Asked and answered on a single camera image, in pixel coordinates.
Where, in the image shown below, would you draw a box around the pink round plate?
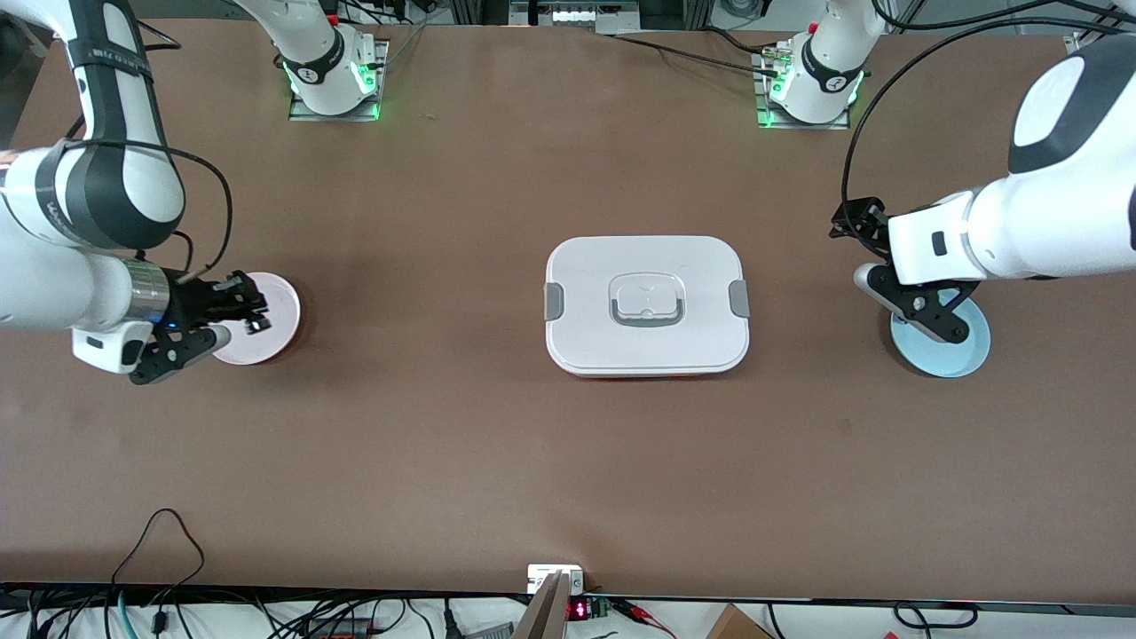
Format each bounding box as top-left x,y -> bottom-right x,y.
211,272 -> 302,367

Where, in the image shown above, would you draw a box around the light blue round plate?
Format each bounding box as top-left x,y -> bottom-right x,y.
890,286 -> 991,379

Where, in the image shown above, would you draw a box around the white lidded lunch box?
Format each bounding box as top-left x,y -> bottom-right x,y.
543,235 -> 751,380

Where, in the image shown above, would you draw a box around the grey power strip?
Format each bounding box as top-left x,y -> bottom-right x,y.
509,0 -> 640,35

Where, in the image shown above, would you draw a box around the small white box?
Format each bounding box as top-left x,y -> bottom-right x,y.
527,564 -> 585,595

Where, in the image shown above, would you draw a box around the brown cardboard box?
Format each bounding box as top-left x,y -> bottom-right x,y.
706,603 -> 775,639

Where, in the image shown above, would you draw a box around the grey slanted bar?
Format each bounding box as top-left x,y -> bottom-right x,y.
513,572 -> 574,639

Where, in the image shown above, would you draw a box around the red clip leads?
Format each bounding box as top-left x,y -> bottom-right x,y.
611,598 -> 677,638

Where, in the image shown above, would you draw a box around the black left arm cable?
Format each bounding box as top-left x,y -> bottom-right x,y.
840,0 -> 1136,216

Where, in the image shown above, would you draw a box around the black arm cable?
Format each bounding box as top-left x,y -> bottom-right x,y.
840,0 -> 1136,216
164,146 -> 234,278

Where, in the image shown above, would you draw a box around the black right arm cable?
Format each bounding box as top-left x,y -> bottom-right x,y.
164,146 -> 234,278

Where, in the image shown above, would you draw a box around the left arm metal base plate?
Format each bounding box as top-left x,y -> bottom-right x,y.
753,49 -> 851,130

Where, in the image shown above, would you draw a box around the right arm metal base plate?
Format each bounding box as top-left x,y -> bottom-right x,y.
288,40 -> 390,122

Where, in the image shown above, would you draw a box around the thin black table cable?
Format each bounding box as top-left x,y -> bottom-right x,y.
612,34 -> 786,79

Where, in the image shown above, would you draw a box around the looped black cable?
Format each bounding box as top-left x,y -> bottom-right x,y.
110,508 -> 207,594

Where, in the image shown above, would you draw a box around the coiled black cable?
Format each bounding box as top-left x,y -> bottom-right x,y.
892,601 -> 979,632

